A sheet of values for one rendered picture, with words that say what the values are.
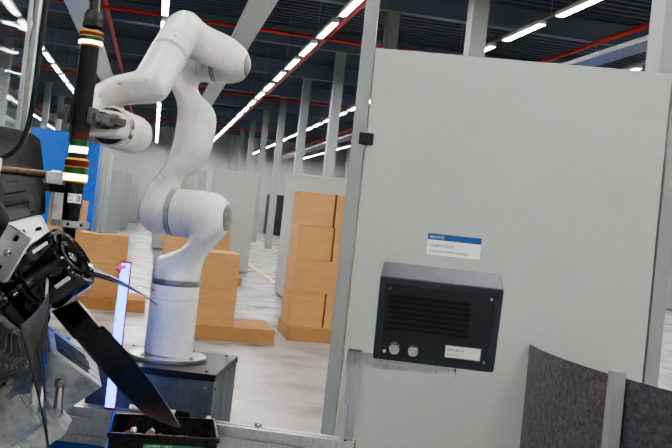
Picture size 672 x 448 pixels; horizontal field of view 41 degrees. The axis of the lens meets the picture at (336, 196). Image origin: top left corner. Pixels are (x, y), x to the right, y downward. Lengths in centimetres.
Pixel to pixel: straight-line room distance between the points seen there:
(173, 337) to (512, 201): 160
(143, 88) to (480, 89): 171
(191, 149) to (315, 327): 763
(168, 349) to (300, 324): 755
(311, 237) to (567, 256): 645
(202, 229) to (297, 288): 753
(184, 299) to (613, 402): 135
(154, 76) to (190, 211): 37
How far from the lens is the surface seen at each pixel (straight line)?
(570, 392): 312
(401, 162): 342
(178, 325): 226
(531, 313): 344
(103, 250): 1088
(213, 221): 221
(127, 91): 205
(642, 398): 286
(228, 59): 226
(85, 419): 214
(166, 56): 208
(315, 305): 978
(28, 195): 175
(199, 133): 227
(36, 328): 138
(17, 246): 161
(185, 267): 224
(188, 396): 217
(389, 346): 195
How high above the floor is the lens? 134
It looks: 1 degrees up
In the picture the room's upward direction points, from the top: 6 degrees clockwise
